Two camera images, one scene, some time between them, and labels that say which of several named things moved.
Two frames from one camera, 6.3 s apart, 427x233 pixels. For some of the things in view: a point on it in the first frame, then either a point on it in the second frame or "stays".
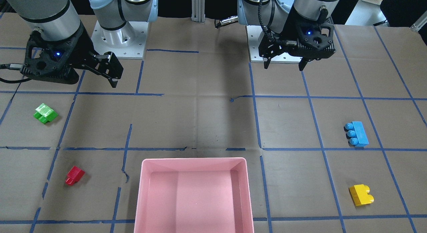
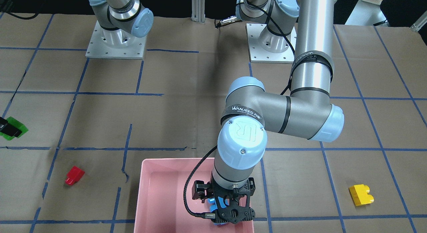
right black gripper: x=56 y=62 to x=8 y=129
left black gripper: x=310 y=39 to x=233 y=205
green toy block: x=44 y=113 to x=15 y=123
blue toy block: x=356 y=134 to x=212 y=202
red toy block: x=74 y=175 stays
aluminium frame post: x=198 y=5 stays
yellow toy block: x=359 y=194 stays
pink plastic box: x=196 y=195 stays
